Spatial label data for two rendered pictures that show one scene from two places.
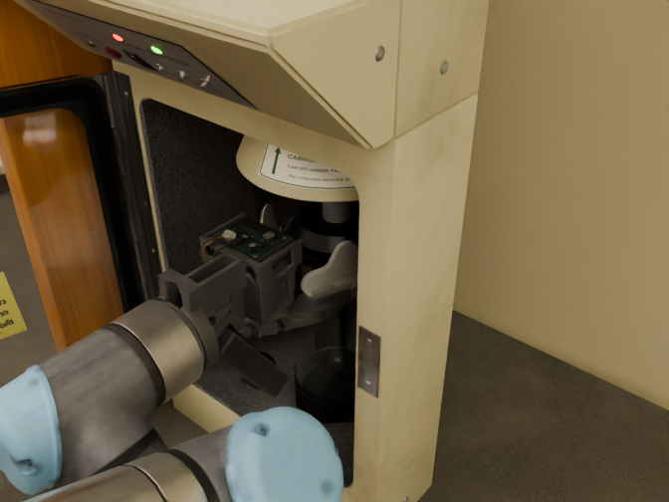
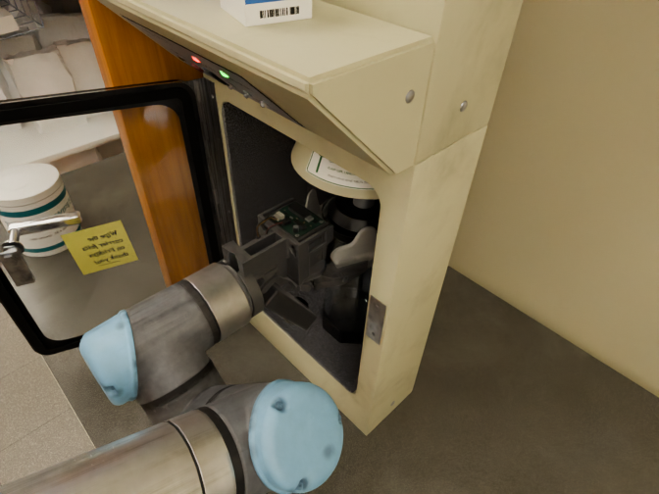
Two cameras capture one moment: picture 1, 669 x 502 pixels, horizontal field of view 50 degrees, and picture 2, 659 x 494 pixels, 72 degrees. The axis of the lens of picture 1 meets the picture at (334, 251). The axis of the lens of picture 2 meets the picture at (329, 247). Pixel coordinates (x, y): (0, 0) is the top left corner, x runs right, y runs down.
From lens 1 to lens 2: 0.11 m
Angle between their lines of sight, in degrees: 9
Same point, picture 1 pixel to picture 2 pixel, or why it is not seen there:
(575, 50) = (565, 82)
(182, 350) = (235, 306)
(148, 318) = (212, 279)
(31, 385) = (118, 328)
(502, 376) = (471, 316)
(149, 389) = (208, 334)
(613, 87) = (591, 115)
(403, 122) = (423, 151)
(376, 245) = (390, 242)
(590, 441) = (530, 371)
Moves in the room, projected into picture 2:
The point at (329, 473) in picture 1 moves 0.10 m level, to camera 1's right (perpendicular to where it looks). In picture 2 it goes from (331, 439) to (473, 458)
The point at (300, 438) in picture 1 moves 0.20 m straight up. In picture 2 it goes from (311, 412) to (312, 170)
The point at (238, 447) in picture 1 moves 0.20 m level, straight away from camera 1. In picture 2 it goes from (260, 419) to (266, 229)
